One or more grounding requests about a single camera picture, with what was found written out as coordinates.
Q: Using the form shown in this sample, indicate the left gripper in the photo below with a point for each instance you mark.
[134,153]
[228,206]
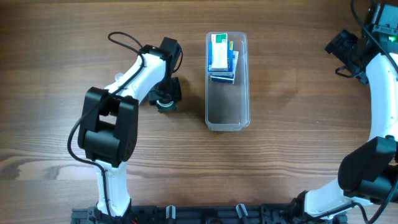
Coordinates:
[171,93]

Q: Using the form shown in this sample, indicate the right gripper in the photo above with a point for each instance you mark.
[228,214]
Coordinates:
[342,42]

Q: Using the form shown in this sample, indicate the green Zam-Buk ointment box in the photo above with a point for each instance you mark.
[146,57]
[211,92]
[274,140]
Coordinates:
[165,107]

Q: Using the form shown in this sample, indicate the Hansaplast plaster box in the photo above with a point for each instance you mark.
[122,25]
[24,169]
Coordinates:
[226,77]

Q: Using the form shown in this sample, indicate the white green medicine box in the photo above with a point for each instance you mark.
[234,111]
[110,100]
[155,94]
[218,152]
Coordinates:
[219,52]

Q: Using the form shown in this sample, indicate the blue medicine box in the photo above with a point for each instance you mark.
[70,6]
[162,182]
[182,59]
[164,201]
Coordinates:
[229,71]

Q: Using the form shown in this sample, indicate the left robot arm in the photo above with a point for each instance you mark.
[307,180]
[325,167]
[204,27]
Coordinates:
[107,129]

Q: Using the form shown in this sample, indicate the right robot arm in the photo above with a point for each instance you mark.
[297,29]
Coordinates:
[366,178]

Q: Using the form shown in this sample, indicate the clear plastic container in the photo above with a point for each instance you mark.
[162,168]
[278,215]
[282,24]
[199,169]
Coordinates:
[227,106]

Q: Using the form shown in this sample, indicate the white spray bottle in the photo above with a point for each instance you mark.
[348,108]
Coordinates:
[118,76]

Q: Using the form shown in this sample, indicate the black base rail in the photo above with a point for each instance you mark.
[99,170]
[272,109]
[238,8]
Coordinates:
[264,214]

